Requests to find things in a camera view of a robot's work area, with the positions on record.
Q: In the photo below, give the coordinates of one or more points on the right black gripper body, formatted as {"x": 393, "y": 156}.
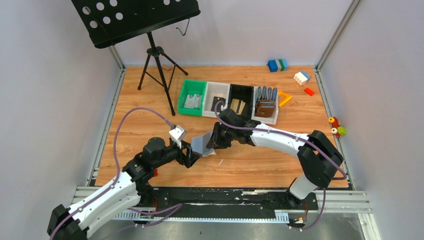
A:
{"x": 216, "y": 136}

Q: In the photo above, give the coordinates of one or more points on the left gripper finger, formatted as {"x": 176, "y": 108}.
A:
{"x": 191, "y": 158}
{"x": 192, "y": 147}

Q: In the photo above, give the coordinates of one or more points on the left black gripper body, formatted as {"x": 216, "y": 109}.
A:
{"x": 187, "y": 156}

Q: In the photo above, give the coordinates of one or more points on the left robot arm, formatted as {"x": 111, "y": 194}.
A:
{"x": 127, "y": 189}

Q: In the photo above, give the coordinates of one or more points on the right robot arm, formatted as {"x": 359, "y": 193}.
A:
{"x": 318, "y": 157}

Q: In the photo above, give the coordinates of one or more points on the gold cards in black bin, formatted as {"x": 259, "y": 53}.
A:
{"x": 237, "y": 105}

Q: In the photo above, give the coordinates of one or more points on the black card in white bin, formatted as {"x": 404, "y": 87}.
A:
{"x": 216, "y": 103}

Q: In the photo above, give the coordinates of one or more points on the silver cards in green bin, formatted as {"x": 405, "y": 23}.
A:
{"x": 193, "y": 101}

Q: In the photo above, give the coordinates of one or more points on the black plastic bin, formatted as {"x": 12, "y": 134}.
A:
{"x": 245, "y": 93}

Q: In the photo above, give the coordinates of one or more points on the white plastic bin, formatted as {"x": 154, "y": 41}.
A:
{"x": 214, "y": 89}

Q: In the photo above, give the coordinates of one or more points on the white bin with wallets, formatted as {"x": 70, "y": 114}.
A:
{"x": 270, "y": 121}

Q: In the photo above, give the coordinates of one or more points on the brown leather wallets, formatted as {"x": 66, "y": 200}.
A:
{"x": 265, "y": 108}

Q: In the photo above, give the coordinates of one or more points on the green plastic bin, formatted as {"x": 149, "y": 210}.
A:
{"x": 190, "y": 86}

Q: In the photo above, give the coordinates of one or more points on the yellow plastic angle piece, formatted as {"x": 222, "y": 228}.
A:
{"x": 283, "y": 98}

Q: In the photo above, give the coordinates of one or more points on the blue green block stack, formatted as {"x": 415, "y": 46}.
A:
{"x": 278, "y": 65}

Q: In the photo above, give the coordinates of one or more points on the red toy brick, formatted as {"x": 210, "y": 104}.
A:
{"x": 309, "y": 91}

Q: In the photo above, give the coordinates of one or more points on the white blue toy block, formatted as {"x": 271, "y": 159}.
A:
{"x": 301, "y": 78}

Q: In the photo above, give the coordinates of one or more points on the red green toy car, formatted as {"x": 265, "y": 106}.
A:
{"x": 336, "y": 128}

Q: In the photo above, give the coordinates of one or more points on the black music stand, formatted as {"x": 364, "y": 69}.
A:
{"x": 110, "y": 22}

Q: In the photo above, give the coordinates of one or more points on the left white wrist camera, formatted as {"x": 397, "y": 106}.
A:
{"x": 177, "y": 134}

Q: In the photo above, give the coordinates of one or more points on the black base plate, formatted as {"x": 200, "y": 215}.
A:
{"x": 226, "y": 202}

